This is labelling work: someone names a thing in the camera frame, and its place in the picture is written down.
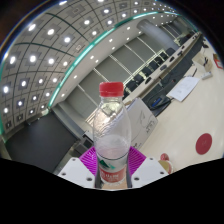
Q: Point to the flat round red coaster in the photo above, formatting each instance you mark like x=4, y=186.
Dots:
x=203, y=143

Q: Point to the clear red-capped water bottle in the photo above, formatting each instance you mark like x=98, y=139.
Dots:
x=111, y=133

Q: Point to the red and cream mug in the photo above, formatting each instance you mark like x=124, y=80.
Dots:
x=166, y=165

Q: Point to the white paper sheets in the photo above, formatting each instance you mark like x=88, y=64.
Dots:
x=183, y=88

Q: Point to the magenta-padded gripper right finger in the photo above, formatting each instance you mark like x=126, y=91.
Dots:
x=148, y=170

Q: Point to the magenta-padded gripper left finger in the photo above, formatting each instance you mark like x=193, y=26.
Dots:
x=75, y=171

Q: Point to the white cardboard box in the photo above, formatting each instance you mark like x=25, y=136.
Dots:
x=143, y=123

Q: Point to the black bag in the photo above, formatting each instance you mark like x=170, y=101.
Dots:
x=159, y=102

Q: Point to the white remote control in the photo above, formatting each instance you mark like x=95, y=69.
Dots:
x=207, y=75

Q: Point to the row of black office chairs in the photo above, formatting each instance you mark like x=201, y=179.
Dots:
x=146, y=71

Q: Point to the small beige cardboard box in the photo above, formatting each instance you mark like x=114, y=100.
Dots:
x=204, y=61

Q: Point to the long curved conference desk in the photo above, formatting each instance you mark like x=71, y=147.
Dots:
x=156, y=81

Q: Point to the group of ceiling lights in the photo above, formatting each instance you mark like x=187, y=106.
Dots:
x=50, y=32

